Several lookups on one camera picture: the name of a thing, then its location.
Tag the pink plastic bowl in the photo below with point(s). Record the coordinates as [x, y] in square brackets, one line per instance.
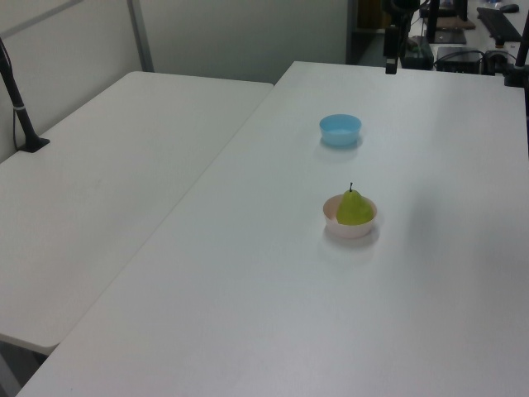
[351, 232]

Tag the black camera pole with base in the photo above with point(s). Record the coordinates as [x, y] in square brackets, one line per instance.
[22, 124]

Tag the blue plastic bowl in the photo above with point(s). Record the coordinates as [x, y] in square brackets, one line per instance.
[339, 136]

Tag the green-topped black device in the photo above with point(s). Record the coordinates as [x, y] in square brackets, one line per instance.
[418, 54]

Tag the grey metal partition post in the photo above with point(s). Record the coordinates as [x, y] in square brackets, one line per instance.
[140, 37]

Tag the white side table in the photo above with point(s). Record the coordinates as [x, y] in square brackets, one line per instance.
[103, 186]

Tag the black computer mouse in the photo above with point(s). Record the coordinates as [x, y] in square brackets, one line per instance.
[510, 7]

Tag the black camera stand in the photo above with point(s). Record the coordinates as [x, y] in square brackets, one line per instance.
[521, 49]

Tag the small black device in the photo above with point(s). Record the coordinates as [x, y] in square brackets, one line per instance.
[495, 62]

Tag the brown desk pad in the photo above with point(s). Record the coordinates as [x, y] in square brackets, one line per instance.
[456, 22]

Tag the white background desk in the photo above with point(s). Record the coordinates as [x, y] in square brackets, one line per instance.
[477, 37]

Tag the green pear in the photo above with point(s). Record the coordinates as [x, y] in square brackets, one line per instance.
[352, 209]

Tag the black monitor stand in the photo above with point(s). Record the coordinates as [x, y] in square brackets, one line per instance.
[448, 38]

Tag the black clamp-on camera mount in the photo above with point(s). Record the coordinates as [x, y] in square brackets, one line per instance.
[391, 41]

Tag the black electronics box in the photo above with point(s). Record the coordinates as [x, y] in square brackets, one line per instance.
[458, 60]

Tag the black keyboard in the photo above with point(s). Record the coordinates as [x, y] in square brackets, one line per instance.
[498, 22]

